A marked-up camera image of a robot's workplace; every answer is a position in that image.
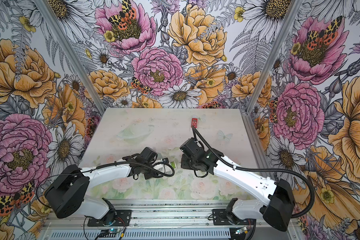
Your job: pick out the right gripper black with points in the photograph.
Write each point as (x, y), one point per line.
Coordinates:
(184, 161)

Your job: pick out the aluminium frame rail front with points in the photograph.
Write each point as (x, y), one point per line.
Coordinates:
(149, 214)

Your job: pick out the right circuit board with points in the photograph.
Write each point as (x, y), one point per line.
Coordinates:
(242, 230)

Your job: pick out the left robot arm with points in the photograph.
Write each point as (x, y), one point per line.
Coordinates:
(67, 195)

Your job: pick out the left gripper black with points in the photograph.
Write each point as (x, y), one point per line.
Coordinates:
(151, 175)

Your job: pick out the left green battery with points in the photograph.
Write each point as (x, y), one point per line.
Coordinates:
(174, 164)

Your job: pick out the red white remote control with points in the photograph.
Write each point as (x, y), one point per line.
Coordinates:
(194, 122)

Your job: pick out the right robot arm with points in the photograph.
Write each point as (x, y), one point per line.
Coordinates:
(275, 200)

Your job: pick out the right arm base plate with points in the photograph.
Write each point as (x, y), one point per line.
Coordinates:
(221, 217)

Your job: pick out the circuit board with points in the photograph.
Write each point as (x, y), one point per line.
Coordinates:
(111, 232)
(242, 230)

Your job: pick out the left circuit board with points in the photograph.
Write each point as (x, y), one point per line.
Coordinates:
(111, 232)

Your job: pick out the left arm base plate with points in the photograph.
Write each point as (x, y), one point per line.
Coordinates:
(117, 218)

